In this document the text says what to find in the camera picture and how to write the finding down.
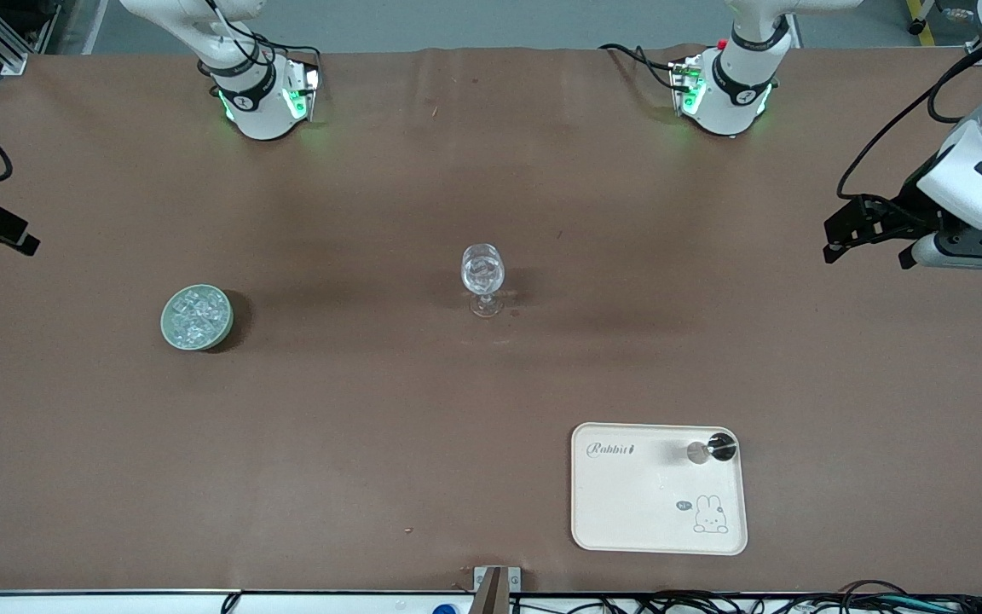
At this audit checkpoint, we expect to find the silver metal jigger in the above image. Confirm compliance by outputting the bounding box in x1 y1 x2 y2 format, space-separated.
684 432 739 466

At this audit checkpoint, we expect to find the clear ice cube pile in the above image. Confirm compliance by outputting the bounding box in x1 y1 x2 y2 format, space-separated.
169 288 230 342

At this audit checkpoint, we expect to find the clear wine glass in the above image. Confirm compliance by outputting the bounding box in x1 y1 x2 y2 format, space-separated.
460 243 506 319

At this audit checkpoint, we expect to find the green round bowl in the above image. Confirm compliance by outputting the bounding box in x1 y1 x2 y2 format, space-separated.
159 284 234 352

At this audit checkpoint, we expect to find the beige rabbit print tray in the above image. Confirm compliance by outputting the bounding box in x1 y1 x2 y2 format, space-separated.
570 422 748 556

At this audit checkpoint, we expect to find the brown table cover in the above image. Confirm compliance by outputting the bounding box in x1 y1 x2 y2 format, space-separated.
0 44 982 595

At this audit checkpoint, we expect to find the black left base cable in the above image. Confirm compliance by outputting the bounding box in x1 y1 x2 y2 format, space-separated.
598 43 681 90

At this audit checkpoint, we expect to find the black base cable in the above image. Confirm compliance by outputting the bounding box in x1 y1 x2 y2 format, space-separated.
598 43 681 90
244 32 323 69

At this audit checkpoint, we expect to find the black right base cable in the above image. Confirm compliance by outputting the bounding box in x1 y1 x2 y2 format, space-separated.
244 32 323 69

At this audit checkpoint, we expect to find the black cable bundle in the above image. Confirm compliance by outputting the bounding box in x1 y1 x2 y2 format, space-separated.
508 580 982 614

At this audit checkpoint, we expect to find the grey metal bracket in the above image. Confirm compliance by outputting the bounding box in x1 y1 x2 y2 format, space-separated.
473 565 523 594

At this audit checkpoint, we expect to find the brown wooden post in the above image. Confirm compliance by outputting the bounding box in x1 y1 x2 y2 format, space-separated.
476 567 511 614

